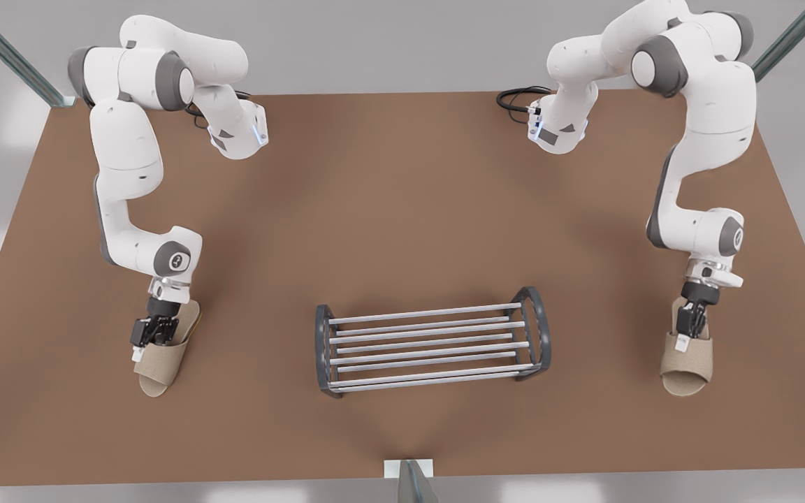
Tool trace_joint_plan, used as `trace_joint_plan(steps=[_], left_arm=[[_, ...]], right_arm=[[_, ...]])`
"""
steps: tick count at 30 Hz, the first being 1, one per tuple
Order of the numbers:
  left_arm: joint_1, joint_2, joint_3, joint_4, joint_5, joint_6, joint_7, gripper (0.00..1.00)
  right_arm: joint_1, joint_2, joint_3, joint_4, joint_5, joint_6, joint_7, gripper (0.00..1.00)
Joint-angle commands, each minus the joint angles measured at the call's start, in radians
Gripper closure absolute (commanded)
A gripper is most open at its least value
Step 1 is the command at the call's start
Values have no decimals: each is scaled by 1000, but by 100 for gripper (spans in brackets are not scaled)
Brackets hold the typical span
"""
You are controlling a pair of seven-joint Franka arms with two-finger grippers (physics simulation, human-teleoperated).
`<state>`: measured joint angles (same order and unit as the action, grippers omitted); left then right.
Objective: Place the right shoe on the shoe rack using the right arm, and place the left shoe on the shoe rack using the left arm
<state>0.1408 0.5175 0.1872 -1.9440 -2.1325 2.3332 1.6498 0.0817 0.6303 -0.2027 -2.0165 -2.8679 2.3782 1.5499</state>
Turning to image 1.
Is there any beige open-toe slipper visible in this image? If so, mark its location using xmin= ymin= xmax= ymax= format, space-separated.
xmin=133 ymin=299 xmax=202 ymax=398
xmin=659 ymin=296 xmax=715 ymax=398

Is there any grey metal shoe rack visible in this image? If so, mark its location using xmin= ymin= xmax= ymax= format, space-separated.
xmin=314 ymin=286 xmax=552 ymax=399

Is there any black cable loop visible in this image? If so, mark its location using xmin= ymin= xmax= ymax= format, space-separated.
xmin=496 ymin=86 xmax=554 ymax=121
xmin=184 ymin=89 xmax=253 ymax=131

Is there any silver frame post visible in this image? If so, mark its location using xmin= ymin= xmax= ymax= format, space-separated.
xmin=0 ymin=0 xmax=77 ymax=108
xmin=750 ymin=0 xmax=805 ymax=83
xmin=383 ymin=459 xmax=436 ymax=503

